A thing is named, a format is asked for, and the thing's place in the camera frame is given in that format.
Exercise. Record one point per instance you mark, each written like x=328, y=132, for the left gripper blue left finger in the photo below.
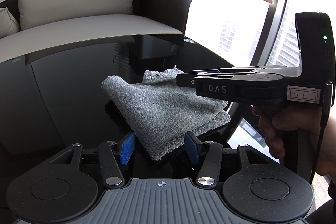
x=111, y=155

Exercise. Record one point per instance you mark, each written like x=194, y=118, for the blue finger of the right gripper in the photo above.
x=188, y=79

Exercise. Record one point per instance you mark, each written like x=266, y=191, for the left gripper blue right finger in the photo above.
x=211, y=153

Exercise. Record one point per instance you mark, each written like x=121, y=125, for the grey terry towel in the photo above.
x=160, y=112

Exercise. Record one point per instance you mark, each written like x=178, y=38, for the person's right hand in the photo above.
x=298, y=118

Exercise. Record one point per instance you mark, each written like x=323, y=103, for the dark brown sofa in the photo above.
x=149, y=17

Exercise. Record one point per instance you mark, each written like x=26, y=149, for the small beige side cushion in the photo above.
x=8, y=23

